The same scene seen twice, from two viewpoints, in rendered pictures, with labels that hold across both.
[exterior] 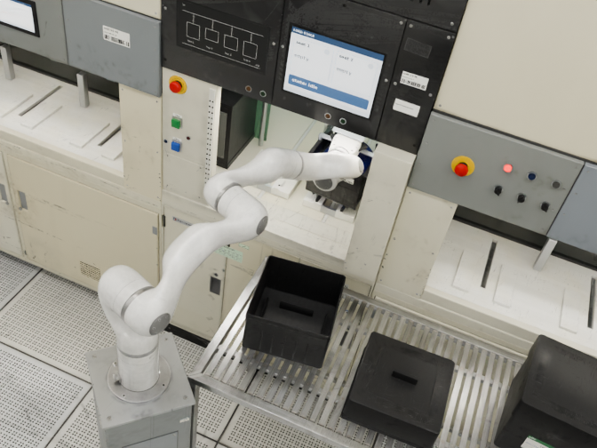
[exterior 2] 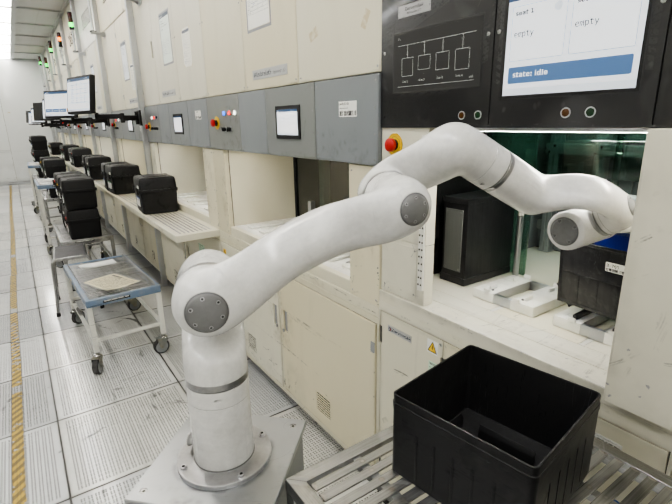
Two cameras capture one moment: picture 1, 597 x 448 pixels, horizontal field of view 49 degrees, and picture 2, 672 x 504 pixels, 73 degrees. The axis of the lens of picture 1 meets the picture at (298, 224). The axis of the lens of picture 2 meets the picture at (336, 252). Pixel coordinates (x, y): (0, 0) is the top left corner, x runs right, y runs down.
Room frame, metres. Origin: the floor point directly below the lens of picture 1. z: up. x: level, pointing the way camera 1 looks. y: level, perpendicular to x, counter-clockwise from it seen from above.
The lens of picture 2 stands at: (0.68, -0.30, 1.42)
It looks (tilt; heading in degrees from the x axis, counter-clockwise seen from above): 16 degrees down; 41
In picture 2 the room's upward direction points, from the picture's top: 1 degrees counter-clockwise
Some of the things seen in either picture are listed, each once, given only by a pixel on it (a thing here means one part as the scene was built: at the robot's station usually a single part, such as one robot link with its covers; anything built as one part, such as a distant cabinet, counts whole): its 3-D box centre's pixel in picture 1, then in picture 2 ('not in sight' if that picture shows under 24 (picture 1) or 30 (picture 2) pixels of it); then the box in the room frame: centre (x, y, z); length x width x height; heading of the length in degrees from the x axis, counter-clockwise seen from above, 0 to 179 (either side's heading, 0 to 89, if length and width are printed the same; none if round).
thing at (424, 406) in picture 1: (401, 385); not in sight; (1.23, -0.41, 0.83); 0.29 x 0.29 x 0.13; 77
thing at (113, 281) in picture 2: not in sight; (111, 281); (1.82, 2.57, 0.47); 0.31 x 0.23 x 0.02; 97
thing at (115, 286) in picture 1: (129, 308); (211, 313); (1.15, 0.42, 1.07); 0.19 x 0.12 x 0.24; 54
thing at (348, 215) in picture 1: (337, 195); (611, 321); (2.01, -0.13, 0.89); 0.22 x 0.21 x 0.04; 165
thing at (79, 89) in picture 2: not in sight; (105, 101); (2.34, 3.44, 1.59); 0.50 x 0.41 x 0.36; 165
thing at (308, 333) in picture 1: (294, 310); (492, 432); (1.43, -0.04, 0.85); 0.28 x 0.28 x 0.17; 84
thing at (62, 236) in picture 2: not in sight; (85, 250); (2.34, 4.37, 0.24); 0.94 x 0.53 x 0.48; 75
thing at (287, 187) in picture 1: (274, 172); (521, 292); (2.08, 0.13, 0.89); 0.22 x 0.21 x 0.04; 165
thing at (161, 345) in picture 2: not in sight; (115, 304); (1.89, 2.74, 0.24); 0.97 x 0.52 x 0.48; 78
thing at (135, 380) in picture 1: (139, 359); (221, 416); (1.13, 0.40, 0.85); 0.19 x 0.19 x 0.18
